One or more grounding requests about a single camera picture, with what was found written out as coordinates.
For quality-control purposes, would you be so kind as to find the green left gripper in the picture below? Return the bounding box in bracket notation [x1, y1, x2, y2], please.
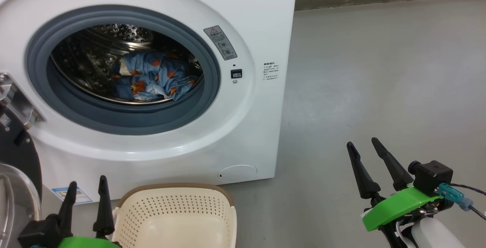
[57, 175, 122, 248]

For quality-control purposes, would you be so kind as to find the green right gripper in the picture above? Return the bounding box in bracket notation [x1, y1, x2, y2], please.
[346, 137, 454, 232]

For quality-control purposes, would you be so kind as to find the black round glass washer door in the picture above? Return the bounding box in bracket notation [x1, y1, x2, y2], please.
[0, 100, 43, 248]

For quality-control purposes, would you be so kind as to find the white garment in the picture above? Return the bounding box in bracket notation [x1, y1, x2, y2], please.
[145, 82, 169, 97]

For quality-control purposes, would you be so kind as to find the blue cartoon print garment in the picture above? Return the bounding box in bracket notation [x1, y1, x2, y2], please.
[111, 52, 200, 102]

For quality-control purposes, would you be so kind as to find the cream perforated laundry basket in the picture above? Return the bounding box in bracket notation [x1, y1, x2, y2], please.
[111, 183, 237, 248]

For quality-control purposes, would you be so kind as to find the grey rubber door gasket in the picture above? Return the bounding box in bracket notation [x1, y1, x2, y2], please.
[25, 5, 221, 136]

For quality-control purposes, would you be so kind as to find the metal door hinge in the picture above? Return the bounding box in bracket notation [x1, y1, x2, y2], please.
[0, 73, 46, 131]

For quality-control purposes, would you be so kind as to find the white front-load washing machine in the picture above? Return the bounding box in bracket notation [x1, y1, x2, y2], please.
[0, 0, 298, 207]

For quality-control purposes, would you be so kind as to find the blue energy label sticker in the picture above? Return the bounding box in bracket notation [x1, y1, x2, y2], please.
[51, 186, 93, 205]

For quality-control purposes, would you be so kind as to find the oval white filter cover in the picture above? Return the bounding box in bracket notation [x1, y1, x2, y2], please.
[219, 165, 258, 183]

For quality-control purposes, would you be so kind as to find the small printed text label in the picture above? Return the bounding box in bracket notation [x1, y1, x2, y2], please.
[263, 62, 280, 81]

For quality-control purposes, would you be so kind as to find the steel perforated washer drum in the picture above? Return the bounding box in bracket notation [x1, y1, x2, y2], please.
[50, 24, 204, 106]

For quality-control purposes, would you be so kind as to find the grey warning sticker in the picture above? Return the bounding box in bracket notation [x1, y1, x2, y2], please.
[204, 25, 238, 61]

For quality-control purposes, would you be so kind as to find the right cable with teal connector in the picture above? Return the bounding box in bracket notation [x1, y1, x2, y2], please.
[437, 183, 486, 220]

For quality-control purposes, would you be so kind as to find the thin black right camera cable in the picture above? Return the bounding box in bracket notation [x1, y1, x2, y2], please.
[450, 183, 486, 196]

